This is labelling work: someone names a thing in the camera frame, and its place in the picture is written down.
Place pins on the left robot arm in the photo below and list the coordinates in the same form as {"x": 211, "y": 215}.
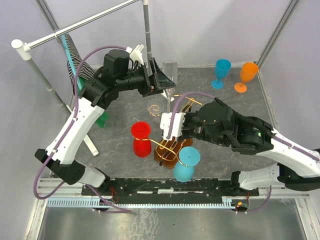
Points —
{"x": 94, "y": 98}

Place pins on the orange plastic wine glass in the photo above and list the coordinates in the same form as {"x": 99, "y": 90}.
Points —
{"x": 247, "y": 74}

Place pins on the red plastic wine glass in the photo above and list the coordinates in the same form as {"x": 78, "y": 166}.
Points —
{"x": 142, "y": 146}

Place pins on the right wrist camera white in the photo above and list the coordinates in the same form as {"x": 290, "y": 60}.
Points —
{"x": 165, "y": 123}

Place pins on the clear wine glass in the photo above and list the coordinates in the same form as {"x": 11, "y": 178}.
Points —
{"x": 170, "y": 69}
{"x": 155, "y": 107}

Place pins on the green plastic hanger piece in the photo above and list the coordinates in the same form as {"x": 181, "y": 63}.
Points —
{"x": 101, "y": 121}

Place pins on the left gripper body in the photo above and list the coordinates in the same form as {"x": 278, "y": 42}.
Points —
{"x": 142, "y": 81}

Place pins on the white clothes rack stand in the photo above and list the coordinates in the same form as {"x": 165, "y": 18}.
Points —
{"x": 33, "y": 116}

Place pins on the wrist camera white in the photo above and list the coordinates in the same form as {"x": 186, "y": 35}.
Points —
{"x": 165, "y": 123}
{"x": 136, "y": 54}

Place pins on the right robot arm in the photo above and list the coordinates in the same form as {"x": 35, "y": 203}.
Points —
{"x": 296, "y": 167}

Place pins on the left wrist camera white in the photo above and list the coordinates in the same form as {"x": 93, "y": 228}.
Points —
{"x": 136, "y": 54}

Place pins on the gold wire glass rack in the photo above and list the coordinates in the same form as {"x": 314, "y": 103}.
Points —
{"x": 166, "y": 152}

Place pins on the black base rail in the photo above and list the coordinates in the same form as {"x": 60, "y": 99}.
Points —
{"x": 170, "y": 191}

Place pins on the blue wine glass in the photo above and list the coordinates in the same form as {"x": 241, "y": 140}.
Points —
{"x": 184, "y": 169}
{"x": 222, "y": 68}

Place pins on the striped cloth on hanger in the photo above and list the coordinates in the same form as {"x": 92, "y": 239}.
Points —
{"x": 73, "y": 61}

